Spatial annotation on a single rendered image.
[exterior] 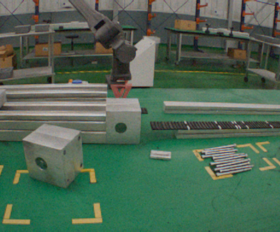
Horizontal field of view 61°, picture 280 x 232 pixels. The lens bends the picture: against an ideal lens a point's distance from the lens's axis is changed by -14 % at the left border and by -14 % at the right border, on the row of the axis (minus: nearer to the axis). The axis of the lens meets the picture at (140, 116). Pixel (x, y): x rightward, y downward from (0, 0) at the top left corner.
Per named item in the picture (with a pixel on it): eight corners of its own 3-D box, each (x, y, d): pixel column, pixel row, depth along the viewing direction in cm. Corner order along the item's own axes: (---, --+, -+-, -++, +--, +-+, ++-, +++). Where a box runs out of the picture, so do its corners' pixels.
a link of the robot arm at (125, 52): (114, 19, 83) (93, 36, 84) (118, 20, 72) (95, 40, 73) (137, 45, 88) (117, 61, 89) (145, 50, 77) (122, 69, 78)
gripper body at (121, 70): (111, 81, 84) (111, 58, 81) (110, 74, 94) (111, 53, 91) (131, 81, 85) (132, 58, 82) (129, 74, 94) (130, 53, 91)
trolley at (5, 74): (52, 81, 410) (52, 20, 372) (57, 91, 364) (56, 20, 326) (-7, 89, 369) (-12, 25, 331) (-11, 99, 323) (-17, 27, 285)
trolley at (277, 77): (243, 81, 483) (248, 30, 444) (262, 81, 499) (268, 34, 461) (278, 98, 393) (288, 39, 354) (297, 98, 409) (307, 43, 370)
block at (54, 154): (88, 162, 62) (85, 126, 59) (66, 188, 52) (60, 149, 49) (53, 153, 65) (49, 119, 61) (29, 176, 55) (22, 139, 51)
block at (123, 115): (135, 124, 84) (137, 95, 80) (139, 144, 73) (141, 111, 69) (106, 124, 83) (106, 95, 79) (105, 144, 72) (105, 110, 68)
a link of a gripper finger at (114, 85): (110, 107, 86) (110, 78, 83) (110, 99, 93) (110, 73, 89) (131, 107, 87) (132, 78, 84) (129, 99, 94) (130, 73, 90)
